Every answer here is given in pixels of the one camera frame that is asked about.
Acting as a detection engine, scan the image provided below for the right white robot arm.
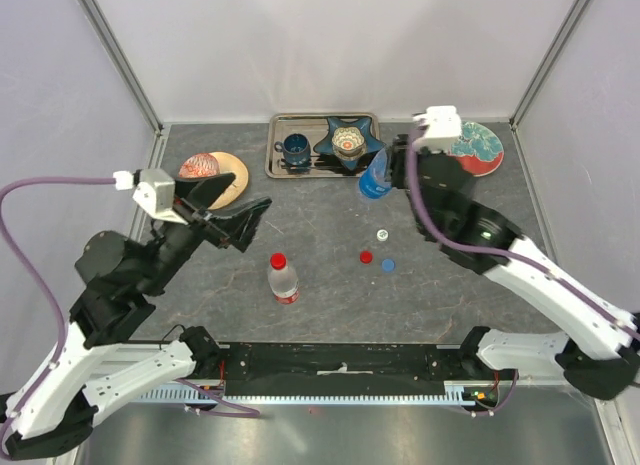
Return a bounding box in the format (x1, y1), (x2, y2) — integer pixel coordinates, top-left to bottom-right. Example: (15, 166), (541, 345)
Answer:
(386, 134), (639, 400)

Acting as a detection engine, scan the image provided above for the blue bottle cap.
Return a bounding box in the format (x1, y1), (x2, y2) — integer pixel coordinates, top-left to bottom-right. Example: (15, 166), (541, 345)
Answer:
(381, 258), (396, 273)

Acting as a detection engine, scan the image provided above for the red cap water bottle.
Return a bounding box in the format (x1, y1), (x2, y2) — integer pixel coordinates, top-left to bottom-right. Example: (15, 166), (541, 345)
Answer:
(267, 252), (299, 305)

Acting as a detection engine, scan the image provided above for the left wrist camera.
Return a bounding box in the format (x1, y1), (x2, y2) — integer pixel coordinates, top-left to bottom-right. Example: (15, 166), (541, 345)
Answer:
(112, 169), (187, 224)

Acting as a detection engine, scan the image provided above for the blue teacup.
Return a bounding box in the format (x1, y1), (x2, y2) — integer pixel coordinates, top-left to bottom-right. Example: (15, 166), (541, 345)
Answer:
(274, 133), (311, 166)

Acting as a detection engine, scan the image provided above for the blue star-shaped dish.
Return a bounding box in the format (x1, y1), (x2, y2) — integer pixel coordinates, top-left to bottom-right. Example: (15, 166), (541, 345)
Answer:
(313, 115), (386, 171)

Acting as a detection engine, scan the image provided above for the red teal floral plate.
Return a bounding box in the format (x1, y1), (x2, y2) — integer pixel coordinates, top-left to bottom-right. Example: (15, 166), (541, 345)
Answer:
(449, 121), (505, 177)

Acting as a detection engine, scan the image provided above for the metal tray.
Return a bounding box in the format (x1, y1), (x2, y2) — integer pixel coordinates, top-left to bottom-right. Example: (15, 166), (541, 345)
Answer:
(265, 112), (385, 179)

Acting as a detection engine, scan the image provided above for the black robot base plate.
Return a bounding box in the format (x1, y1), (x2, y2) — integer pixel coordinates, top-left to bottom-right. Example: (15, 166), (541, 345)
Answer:
(196, 342), (514, 396)

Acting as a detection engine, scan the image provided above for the small patterned bowl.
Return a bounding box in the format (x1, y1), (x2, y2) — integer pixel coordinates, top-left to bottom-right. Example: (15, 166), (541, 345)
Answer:
(331, 127), (366, 160)

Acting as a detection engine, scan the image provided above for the tan wooden plate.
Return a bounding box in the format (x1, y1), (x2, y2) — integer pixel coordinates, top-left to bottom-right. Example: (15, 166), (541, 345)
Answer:
(203, 151), (249, 210)

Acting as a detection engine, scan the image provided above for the red bottle cap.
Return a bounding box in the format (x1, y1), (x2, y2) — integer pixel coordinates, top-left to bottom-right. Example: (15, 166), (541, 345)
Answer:
(359, 250), (373, 264)

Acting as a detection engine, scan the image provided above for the slotted cable duct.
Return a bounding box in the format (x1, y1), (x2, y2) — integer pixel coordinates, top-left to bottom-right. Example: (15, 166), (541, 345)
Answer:
(133, 382), (498, 406)

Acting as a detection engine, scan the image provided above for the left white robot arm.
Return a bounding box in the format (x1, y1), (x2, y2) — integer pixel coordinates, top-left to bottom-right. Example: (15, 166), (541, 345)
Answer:
(1, 169), (271, 461)

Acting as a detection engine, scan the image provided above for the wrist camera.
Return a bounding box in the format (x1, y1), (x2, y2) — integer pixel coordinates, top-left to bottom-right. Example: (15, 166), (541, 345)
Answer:
(112, 169), (187, 224)
(409, 105), (462, 153)

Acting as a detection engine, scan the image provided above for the red patterned bowl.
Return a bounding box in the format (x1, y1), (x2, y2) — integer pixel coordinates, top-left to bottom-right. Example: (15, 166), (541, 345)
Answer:
(179, 153), (220, 179)

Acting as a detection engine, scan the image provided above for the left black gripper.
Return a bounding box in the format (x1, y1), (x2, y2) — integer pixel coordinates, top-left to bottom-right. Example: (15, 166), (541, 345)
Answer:
(141, 172), (277, 294)

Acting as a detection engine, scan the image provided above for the blue cap water bottle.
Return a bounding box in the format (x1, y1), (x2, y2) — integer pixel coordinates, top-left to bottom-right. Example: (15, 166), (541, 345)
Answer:
(358, 149), (392, 200)

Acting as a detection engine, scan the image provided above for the white tea bottle cap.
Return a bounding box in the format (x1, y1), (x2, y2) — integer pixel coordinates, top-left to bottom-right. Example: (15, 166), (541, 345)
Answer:
(376, 229), (389, 242)

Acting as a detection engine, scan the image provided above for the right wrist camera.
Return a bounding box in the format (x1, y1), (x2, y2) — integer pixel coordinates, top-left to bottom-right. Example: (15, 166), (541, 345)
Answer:
(409, 105), (462, 153)

